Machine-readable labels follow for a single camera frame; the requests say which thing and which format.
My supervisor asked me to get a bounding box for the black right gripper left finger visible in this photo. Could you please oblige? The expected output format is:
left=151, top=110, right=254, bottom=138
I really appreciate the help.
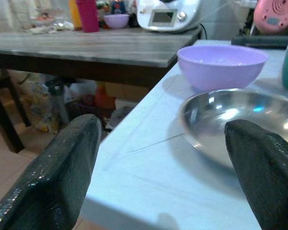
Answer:
left=0, top=114, right=102, bottom=230

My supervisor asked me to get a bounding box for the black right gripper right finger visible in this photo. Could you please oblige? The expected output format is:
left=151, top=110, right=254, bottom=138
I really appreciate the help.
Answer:
left=224, top=119, right=288, bottom=230

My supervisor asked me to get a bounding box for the yellow printed plastic bag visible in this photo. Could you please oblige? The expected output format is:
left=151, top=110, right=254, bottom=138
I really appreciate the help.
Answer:
left=21, top=74, right=62, bottom=133

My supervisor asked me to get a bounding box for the stainless steel plate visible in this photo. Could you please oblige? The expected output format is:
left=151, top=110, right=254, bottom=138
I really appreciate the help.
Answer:
left=180, top=88, right=288, bottom=171

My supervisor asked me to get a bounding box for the dark wooden stool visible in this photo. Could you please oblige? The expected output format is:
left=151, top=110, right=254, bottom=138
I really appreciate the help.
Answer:
left=0, top=69, right=32, bottom=154

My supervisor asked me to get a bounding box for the orange container under table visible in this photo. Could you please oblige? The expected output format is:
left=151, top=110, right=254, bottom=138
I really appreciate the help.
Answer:
left=95, top=82, right=116, bottom=110

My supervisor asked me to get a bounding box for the cardboard box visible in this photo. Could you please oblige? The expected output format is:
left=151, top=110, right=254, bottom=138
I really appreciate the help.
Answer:
left=105, top=81, right=151, bottom=103

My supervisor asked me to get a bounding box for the large purple plastic bowl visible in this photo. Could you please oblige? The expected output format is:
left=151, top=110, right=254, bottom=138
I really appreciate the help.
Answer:
left=177, top=45, right=269, bottom=92

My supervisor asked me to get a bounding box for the dark wooden table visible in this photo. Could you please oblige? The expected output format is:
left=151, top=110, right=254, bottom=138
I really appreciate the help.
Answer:
left=0, top=26, right=204, bottom=90

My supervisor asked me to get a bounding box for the black tray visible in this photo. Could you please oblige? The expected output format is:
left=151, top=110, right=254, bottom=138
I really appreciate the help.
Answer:
left=231, top=34, right=288, bottom=50

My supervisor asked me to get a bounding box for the glass dish with food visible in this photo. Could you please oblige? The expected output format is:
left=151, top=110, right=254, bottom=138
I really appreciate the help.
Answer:
left=31, top=8, right=65, bottom=31

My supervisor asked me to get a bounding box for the pink round device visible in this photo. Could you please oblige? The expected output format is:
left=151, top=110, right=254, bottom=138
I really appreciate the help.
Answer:
left=253, top=0, right=288, bottom=35

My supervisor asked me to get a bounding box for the orange bottle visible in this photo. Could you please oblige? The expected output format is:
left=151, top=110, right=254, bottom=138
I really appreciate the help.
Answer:
left=69, top=0, right=83, bottom=31

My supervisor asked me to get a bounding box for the magenta plastic tumbler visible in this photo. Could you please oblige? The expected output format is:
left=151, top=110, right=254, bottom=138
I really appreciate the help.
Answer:
left=75, top=0, right=101, bottom=33

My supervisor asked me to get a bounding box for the small purple plastic bowl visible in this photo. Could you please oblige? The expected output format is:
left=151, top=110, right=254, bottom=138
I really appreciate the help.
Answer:
left=103, top=13, right=130, bottom=30

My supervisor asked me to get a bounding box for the blue toy figure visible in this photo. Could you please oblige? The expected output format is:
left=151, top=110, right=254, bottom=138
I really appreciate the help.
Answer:
left=110, top=0, right=128, bottom=15

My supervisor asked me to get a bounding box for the white kitchen appliance with display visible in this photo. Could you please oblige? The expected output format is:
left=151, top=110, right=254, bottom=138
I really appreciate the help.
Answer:
left=136, top=0, right=203, bottom=33

